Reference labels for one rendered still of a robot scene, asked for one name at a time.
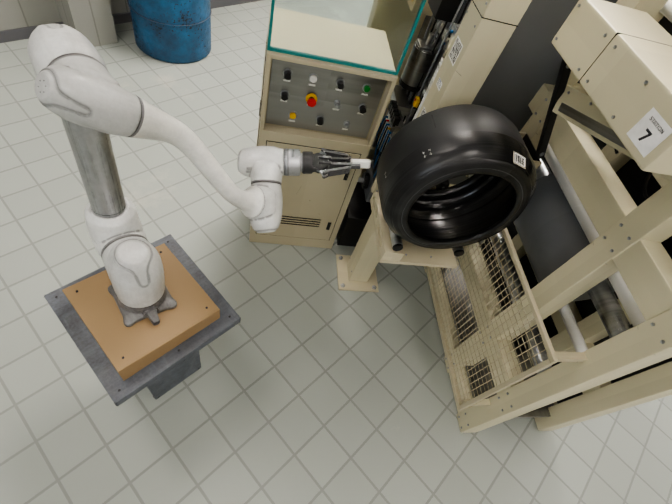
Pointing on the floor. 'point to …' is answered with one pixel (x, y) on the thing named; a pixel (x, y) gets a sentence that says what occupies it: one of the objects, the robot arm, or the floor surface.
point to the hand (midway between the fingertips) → (360, 163)
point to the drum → (172, 29)
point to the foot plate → (353, 281)
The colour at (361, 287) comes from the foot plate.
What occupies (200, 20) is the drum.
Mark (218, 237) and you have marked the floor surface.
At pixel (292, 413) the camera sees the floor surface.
